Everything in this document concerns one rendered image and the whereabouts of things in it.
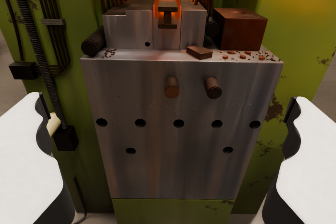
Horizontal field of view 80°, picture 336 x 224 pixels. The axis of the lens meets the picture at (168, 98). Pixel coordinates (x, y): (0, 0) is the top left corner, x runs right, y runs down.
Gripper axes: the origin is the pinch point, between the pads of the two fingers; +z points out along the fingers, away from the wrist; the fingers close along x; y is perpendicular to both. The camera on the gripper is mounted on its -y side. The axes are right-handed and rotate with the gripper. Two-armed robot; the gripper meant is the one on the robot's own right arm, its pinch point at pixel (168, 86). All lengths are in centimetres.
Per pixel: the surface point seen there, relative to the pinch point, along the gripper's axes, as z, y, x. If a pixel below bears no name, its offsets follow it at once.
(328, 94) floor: 167, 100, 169
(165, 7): 20.4, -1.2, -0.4
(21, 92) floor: 161, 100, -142
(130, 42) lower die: 30.6, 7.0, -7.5
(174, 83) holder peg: 21.8, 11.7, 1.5
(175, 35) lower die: 30.6, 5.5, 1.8
